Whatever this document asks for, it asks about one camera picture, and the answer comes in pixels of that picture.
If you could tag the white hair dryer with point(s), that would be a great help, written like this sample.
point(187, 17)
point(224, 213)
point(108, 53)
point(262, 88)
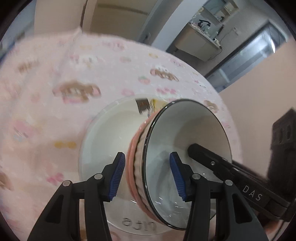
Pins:
point(216, 40)

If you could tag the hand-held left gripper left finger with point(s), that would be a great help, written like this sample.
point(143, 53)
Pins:
point(116, 176)

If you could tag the black faucet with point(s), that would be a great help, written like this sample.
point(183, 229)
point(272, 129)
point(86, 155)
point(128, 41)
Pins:
point(203, 23)

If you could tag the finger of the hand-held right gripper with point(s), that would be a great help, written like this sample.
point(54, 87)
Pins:
point(203, 156)

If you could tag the white cartoon print plate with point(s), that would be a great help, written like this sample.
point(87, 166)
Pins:
point(108, 129)

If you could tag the beige vanity cabinet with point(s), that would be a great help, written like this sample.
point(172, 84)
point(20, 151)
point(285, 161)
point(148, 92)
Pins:
point(196, 44)

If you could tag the bathroom mirror cabinet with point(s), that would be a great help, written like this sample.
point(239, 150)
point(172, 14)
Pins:
point(222, 9)

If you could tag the pink cartoon print tablecloth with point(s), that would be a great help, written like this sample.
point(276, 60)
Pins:
point(46, 115)

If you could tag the dark framed glass door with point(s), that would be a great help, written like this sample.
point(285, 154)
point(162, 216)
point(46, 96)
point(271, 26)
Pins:
point(249, 58)

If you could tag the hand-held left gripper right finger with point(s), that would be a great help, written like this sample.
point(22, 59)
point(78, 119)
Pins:
point(178, 176)

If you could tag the white ribbed bowl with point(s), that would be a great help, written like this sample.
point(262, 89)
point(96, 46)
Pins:
point(185, 129)

